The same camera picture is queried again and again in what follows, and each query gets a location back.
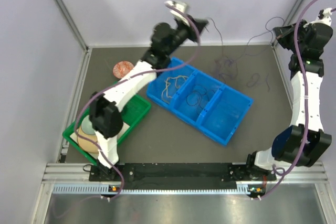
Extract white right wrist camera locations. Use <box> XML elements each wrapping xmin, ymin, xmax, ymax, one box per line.
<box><xmin>316</xmin><ymin>7</ymin><xmax>333</xmax><ymax>26</ymax></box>

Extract yellow thin cable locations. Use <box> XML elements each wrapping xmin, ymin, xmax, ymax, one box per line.
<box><xmin>161</xmin><ymin>74</ymin><xmax>188</xmax><ymax>103</ymax></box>

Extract blue three-compartment bin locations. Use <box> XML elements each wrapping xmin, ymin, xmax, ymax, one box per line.
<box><xmin>146</xmin><ymin>65</ymin><xmax>253</xmax><ymax>146</ymax></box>

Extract green plastic tray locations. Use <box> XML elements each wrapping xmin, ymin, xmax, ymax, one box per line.
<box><xmin>62</xmin><ymin>95</ymin><xmax>151</xmax><ymax>165</ymax></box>

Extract purple thin cable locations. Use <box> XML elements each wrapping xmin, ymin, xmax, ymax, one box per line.
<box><xmin>208</xmin><ymin>17</ymin><xmax>286</xmax><ymax>90</ymax></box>

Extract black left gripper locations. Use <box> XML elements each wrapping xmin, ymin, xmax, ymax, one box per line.
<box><xmin>164</xmin><ymin>14</ymin><xmax>207</xmax><ymax>56</ymax></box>

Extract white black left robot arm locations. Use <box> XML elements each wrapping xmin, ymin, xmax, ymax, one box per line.
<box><xmin>89</xmin><ymin>16</ymin><xmax>208</xmax><ymax>180</ymax></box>

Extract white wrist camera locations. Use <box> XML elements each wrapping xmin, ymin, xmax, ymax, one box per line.
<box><xmin>316</xmin><ymin>7</ymin><xmax>333</xmax><ymax>26</ymax></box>
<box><xmin>164</xmin><ymin>0</ymin><xmax>189</xmax><ymax>24</ymax></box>

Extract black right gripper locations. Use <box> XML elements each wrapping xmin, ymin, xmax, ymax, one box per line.
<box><xmin>273</xmin><ymin>19</ymin><xmax>310</xmax><ymax>55</ymax></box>

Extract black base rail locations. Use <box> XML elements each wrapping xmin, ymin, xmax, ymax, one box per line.
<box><xmin>88</xmin><ymin>163</ymin><xmax>277</xmax><ymax>190</ymax></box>

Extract tan wooden plate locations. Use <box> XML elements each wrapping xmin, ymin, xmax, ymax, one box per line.
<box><xmin>77</xmin><ymin>126</ymin><xmax>98</xmax><ymax>154</ymax></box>

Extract brown thin cable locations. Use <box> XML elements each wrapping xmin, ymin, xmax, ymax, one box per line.
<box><xmin>185</xmin><ymin>84</ymin><xmax>217</xmax><ymax>113</ymax></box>

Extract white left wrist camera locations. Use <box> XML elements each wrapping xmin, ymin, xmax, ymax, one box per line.
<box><xmin>164</xmin><ymin>0</ymin><xmax>189</xmax><ymax>24</ymax></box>

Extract pale green glass bowl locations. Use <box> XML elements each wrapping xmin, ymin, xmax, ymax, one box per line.
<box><xmin>81</xmin><ymin>115</ymin><xmax>95</xmax><ymax>135</ymax></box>

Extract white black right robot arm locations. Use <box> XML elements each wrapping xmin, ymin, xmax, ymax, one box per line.
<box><xmin>245</xmin><ymin>18</ymin><xmax>333</xmax><ymax>180</ymax></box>

